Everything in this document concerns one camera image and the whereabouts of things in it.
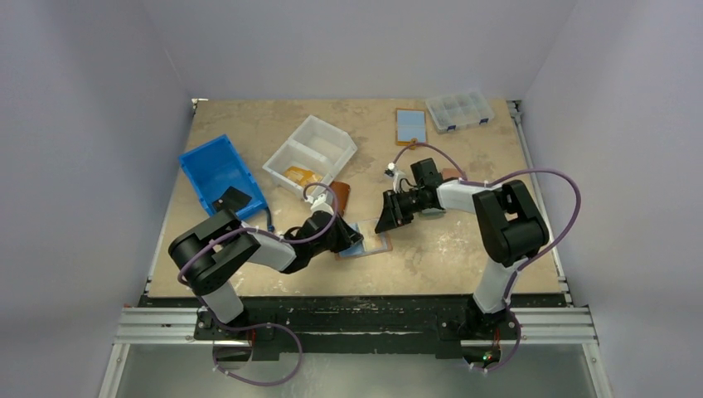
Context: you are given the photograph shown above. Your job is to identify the white double compartment bin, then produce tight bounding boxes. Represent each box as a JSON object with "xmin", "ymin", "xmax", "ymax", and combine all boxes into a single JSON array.
[{"xmin": 263, "ymin": 115, "xmax": 357, "ymax": 199}]

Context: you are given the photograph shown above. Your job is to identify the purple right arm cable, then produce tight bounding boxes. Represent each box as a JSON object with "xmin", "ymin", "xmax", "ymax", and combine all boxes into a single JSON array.
[{"xmin": 390, "ymin": 143, "xmax": 583, "ymax": 375}]

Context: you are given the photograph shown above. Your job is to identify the gold card from holder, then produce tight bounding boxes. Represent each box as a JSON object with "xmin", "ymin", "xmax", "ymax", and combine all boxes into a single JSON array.
[{"xmin": 292, "ymin": 170, "xmax": 322, "ymax": 187}]

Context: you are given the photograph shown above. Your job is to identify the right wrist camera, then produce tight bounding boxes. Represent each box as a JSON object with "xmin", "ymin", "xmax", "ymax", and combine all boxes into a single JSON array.
[{"xmin": 384, "ymin": 163, "xmax": 406, "ymax": 192}]

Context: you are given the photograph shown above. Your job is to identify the gold credit card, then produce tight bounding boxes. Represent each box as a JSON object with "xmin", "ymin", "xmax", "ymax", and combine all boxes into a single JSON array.
[{"xmin": 283, "ymin": 166, "xmax": 310, "ymax": 186}]

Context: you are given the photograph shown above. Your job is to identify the aluminium frame rail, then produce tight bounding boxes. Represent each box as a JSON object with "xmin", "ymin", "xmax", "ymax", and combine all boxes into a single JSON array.
[{"xmin": 99, "ymin": 99, "xmax": 608, "ymax": 397}]

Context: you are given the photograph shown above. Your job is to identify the gold card in holder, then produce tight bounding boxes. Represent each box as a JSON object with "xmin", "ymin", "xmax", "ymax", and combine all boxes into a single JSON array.
[{"xmin": 364, "ymin": 233, "xmax": 389, "ymax": 253}]

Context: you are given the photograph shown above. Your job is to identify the clear plastic organizer box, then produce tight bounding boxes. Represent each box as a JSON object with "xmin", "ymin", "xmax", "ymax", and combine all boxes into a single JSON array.
[{"xmin": 425, "ymin": 90, "xmax": 495, "ymax": 133}]

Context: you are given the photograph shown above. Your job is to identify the green card holder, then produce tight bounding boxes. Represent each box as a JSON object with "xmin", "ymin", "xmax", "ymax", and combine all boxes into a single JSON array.
[{"xmin": 419, "ymin": 208, "xmax": 445, "ymax": 218}]

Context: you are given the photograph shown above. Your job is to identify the orange open card holder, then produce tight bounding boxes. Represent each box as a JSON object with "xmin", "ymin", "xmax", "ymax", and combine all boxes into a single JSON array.
[{"xmin": 395, "ymin": 109, "xmax": 427, "ymax": 146}]

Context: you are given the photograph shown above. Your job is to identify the brown leather card holder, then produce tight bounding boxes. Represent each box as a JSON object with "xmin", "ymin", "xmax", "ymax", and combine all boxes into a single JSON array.
[{"xmin": 330, "ymin": 181, "xmax": 351, "ymax": 217}]

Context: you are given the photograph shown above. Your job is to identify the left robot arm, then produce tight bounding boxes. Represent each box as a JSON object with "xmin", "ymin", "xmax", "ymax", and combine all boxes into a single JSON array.
[{"xmin": 167, "ymin": 210, "xmax": 363, "ymax": 328}]

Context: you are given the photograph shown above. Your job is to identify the black card holder in bin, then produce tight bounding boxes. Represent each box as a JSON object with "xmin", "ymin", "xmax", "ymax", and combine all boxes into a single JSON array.
[{"xmin": 212, "ymin": 187, "xmax": 255, "ymax": 220}]

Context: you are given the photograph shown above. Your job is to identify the blue plastic bin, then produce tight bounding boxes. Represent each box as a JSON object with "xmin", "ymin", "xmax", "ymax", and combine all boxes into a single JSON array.
[{"xmin": 179, "ymin": 134, "xmax": 269, "ymax": 220}]

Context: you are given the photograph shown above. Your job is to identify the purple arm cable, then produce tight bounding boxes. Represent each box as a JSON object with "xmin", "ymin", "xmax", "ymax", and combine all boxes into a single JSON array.
[
  {"xmin": 390, "ymin": 143, "xmax": 583, "ymax": 375},
  {"xmin": 177, "ymin": 182, "xmax": 340, "ymax": 387}
]

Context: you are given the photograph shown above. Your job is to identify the black mounting base plate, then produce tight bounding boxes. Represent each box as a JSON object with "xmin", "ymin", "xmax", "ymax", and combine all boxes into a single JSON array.
[{"xmin": 194, "ymin": 294, "xmax": 566, "ymax": 362}]

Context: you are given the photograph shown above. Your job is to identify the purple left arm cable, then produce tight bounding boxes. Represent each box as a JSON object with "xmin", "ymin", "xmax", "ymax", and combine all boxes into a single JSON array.
[{"xmin": 177, "ymin": 182, "xmax": 340, "ymax": 387}]

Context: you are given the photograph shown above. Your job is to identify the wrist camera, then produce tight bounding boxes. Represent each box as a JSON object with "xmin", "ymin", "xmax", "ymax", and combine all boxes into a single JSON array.
[
  {"xmin": 308, "ymin": 195, "xmax": 335, "ymax": 216},
  {"xmin": 384, "ymin": 163, "xmax": 406, "ymax": 192}
]

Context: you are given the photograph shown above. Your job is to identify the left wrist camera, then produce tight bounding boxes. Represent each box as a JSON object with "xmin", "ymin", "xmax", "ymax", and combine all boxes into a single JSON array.
[{"xmin": 308, "ymin": 195, "xmax": 335, "ymax": 216}]

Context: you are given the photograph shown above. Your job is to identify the blue handled wire cutters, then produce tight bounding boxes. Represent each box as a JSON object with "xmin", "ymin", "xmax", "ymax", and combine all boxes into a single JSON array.
[{"xmin": 263, "ymin": 207, "xmax": 275, "ymax": 233}]

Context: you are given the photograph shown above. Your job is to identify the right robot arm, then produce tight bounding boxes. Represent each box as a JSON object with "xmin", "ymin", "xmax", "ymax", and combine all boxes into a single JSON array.
[{"xmin": 375, "ymin": 158, "xmax": 550, "ymax": 331}]

